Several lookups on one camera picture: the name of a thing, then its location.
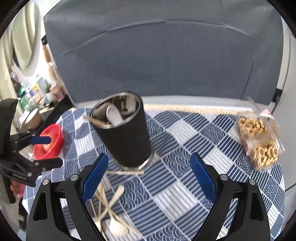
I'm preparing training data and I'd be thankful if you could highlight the white ceramic soup spoon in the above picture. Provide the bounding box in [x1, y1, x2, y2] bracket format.
[106, 104, 123, 125]

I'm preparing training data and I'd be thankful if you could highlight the wooden chopstick long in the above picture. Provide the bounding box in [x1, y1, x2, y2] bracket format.
[98, 184, 103, 217]

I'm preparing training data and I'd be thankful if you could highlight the wooden chopstick short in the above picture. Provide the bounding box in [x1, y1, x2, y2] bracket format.
[89, 199, 98, 219]

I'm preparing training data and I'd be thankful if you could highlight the red bowl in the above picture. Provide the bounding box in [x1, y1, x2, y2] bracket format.
[33, 123, 63, 160]

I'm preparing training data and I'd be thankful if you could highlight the left hand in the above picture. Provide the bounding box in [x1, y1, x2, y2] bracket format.
[10, 180, 26, 198]

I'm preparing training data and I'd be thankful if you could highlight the grey backdrop board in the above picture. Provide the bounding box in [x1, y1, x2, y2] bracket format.
[44, 1, 283, 104]

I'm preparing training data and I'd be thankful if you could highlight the blue white patterned tablecloth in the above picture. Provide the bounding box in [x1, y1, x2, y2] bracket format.
[22, 108, 285, 240]

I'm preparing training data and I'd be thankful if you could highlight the black metal utensil cup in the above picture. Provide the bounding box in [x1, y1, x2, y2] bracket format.
[88, 92, 154, 171]

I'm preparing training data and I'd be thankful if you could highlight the wooden chopstick crossed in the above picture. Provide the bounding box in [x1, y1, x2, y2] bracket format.
[95, 192, 138, 234]

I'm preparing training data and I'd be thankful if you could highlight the clear box of cookies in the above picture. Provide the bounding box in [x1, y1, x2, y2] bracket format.
[237, 96, 285, 171]

